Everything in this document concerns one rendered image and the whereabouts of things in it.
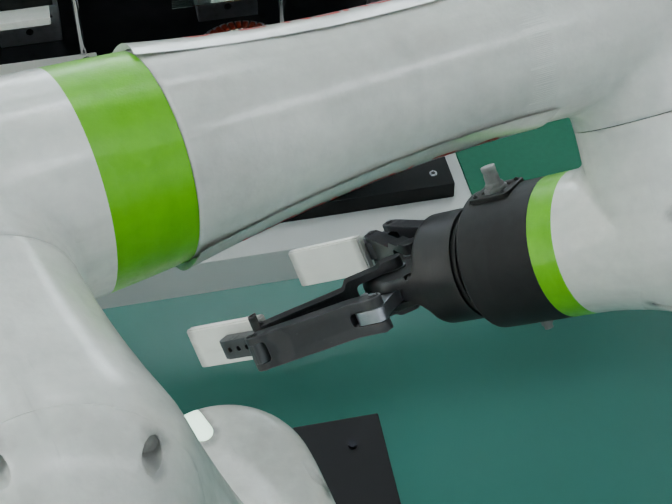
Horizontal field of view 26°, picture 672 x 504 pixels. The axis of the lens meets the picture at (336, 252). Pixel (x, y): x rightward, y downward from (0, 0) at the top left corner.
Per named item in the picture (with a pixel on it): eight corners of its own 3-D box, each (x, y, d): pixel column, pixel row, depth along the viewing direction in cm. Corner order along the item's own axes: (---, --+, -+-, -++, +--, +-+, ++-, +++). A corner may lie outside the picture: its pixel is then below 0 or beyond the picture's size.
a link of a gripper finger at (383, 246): (400, 248, 100) (419, 239, 100) (358, 226, 111) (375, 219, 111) (421, 298, 101) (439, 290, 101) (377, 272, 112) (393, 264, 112)
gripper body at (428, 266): (496, 184, 99) (387, 209, 104) (439, 234, 92) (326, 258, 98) (533, 283, 101) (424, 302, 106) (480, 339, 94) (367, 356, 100)
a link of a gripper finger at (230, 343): (289, 343, 99) (265, 364, 97) (235, 352, 102) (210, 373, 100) (281, 324, 99) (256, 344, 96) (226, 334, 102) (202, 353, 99)
